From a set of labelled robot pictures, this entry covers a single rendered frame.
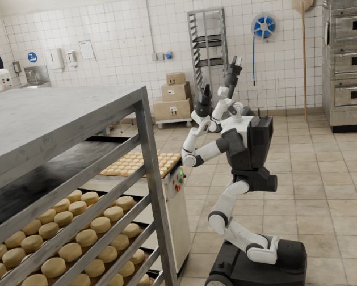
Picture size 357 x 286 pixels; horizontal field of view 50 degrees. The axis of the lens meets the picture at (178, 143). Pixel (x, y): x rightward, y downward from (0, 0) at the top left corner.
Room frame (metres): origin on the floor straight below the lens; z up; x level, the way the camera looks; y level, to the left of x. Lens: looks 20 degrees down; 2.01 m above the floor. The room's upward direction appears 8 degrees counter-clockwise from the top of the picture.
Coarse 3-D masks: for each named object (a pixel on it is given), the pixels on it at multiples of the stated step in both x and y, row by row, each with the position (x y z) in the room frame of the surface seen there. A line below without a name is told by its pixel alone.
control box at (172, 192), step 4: (180, 168) 2.63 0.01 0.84; (176, 172) 2.57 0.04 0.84; (172, 176) 2.50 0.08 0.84; (176, 176) 2.52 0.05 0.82; (180, 176) 2.60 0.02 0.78; (172, 180) 2.45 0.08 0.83; (176, 180) 2.51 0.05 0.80; (168, 184) 2.44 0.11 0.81; (172, 184) 2.44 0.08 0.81; (176, 184) 2.50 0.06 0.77; (180, 184) 2.58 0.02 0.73; (168, 188) 2.44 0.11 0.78; (172, 188) 2.43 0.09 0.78; (172, 192) 2.43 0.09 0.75; (176, 192) 2.49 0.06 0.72; (172, 196) 2.43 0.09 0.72
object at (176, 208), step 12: (96, 180) 2.61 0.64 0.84; (132, 192) 2.50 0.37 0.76; (144, 192) 2.46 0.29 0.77; (168, 192) 2.44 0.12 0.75; (180, 192) 2.64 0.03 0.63; (168, 204) 2.41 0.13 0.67; (180, 204) 2.61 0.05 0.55; (144, 216) 2.47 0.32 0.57; (168, 216) 2.40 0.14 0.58; (180, 216) 2.58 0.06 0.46; (180, 228) 2.55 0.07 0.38; (156, 240) 2.45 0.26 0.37; (180, 240) 2.52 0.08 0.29; (180, 252) 2.49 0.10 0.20; (156, 264) 2.46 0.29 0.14; (180, 264) 2.46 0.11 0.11
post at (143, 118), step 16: (144, 96) 0.97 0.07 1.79; (144, 112) 0.96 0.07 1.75; (144, 128) 0.96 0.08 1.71; (144, 144) 0.97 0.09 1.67; (144, 160) 0.97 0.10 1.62; (160, 176) 0.98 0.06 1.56; (160, 192) 0.97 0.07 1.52; (160, 208) 0.96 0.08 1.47; (160, 224) 0.96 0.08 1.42; (160, 240) 0.97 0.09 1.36; (176, 272) 0.98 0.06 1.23
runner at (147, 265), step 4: (156, 248) 0.97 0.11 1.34; (156, 252) 0.96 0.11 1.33; (152, 256) 0.94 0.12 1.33; (156, 256) 0.96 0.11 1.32; (148, 260) 0.92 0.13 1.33; (152, 260) 0.94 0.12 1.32; (144, 264) 0.90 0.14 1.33; (148, 264) 0.92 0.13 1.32; (152, 264) 0.93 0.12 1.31; (140, 268) 0.88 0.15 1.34; (144, 268) 0.90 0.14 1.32; (148, 268) 0.91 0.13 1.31; (136, 272) 0.87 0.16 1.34; (140, 272) 0.88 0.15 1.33; (144, 272) 0.89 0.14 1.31; (136, 276) 0.86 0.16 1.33; (140, 276) 0.88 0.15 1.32; (132, 280) 0.84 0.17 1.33; (136, 280) 0.86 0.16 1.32; (128, 284) 0.83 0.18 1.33; (132, 284) 0.84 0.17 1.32; (136, 284) 0.86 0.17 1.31
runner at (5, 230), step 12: (132, 144) 0.94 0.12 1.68; (108, 156) 0.85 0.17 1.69; (120, 156) 0.89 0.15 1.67; (96, 168) 0.81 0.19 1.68; (72, 180) 0.74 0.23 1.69; (84, 180) 0.77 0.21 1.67; (48, 192) 0.68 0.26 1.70; (60, 192) 0.70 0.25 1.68; (36, 204) 0.65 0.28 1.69; (48, 204) 0.67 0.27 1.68; (12, 216) 0.61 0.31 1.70; (24, 216) 0.62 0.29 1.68; (36, 216) 0.64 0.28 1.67; (0, 228) 0.58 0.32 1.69; (12, 228) 0.60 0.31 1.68; (0, 240) 0.57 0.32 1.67
